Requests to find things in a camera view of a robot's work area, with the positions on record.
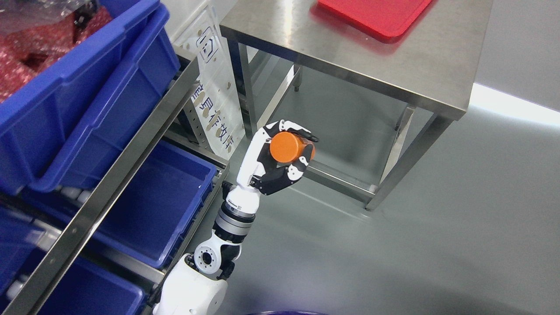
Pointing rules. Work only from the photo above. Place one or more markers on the blue bin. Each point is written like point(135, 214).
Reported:
point(67, 126)
point(150, 218)
point(85, 289)

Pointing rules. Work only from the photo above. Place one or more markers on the orange cylindrical capacitor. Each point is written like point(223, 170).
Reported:
point(286, 147)

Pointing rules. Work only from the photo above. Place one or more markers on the blue bin far left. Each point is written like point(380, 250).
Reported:
point(85, 289)

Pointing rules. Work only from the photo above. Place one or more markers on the blue bin upper left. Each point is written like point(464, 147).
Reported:
point(67, 126)

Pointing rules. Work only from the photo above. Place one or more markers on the white perforated sign panel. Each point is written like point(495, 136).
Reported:
point(216, 101)

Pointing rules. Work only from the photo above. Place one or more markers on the steel shelf rack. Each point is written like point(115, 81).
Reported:
point(173, 120)

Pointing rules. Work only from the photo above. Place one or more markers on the red bubble wrap bag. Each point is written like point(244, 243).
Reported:
point(27, 53)

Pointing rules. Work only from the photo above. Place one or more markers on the stainless steel table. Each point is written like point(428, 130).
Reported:
point(432, 69)

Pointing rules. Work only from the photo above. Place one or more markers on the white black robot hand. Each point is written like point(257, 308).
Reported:
point(261, 174)

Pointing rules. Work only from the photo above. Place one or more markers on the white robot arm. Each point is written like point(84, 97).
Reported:
point(197, 283)

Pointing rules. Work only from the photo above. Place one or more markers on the red tray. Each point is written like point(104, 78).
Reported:
point(386, 20)

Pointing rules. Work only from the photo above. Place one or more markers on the blue bin lower left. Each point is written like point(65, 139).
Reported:
point(150, 218)

